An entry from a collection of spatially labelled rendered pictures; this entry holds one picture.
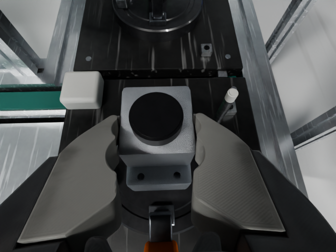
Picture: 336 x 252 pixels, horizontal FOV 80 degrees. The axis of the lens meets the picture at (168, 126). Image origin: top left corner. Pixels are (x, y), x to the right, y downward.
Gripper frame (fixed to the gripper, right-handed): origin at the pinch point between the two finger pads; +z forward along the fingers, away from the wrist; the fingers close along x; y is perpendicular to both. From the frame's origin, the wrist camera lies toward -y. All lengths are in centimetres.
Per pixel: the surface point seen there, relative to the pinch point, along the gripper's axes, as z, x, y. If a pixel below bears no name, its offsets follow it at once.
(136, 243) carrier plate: 0.2, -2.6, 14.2
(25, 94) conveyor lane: 16.8, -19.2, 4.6
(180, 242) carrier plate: 0.2, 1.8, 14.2
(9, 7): 46, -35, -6
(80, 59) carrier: 18.8, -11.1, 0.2
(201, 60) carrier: 18.3, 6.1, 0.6
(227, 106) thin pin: 3.1, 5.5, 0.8
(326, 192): 10.6, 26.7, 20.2
